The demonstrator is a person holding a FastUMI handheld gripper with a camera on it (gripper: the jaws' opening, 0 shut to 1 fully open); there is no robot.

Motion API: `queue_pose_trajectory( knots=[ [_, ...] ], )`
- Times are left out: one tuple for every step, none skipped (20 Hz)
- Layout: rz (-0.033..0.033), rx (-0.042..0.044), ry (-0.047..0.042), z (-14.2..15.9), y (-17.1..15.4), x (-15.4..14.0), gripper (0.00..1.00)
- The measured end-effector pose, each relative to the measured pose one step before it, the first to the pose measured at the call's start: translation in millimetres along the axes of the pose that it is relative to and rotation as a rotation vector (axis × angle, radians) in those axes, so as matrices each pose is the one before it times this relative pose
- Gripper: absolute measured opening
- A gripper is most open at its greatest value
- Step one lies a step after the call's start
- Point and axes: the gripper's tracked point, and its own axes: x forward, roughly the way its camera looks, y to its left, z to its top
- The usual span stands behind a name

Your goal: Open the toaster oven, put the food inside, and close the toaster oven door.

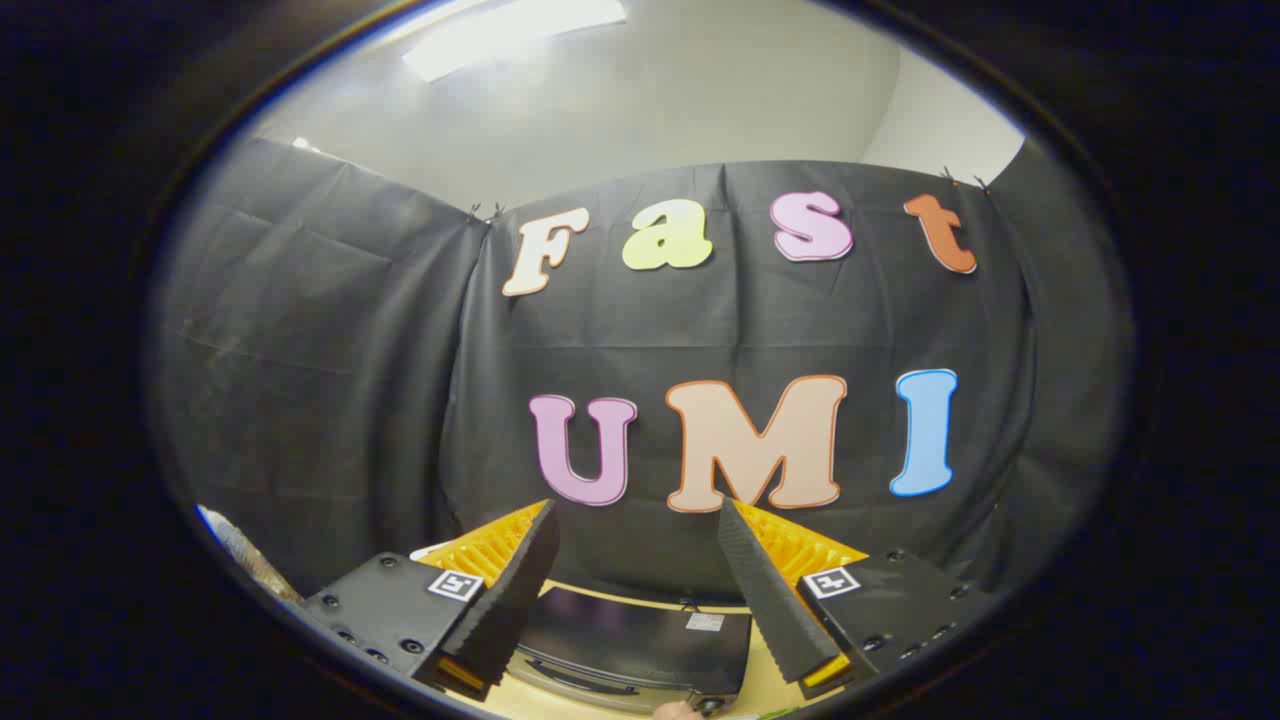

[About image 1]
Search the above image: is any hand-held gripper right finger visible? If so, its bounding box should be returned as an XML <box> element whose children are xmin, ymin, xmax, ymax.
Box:
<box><xmin>716</xmin><ymin>497</ymin><xmax>1002</xmax><ymax>701</ymax></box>

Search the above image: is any crumpled grey and white cloth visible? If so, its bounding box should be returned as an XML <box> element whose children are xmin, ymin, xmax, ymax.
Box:
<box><xmin>197</xmin><ymin>505</ymin><xmax>301</xmax><ymax>603</ymax></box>

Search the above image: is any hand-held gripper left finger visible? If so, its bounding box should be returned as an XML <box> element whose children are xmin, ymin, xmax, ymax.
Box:
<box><xmin>300</xmin><ymin>498</ymin><xmax>562</xmax><ymax>702</ymax></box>

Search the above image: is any black toaster oven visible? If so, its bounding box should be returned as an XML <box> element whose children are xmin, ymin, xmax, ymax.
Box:
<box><xmin>505</xmin><ymin>585</ymin><xmax>753</xmax><ymax>713</ymax></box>

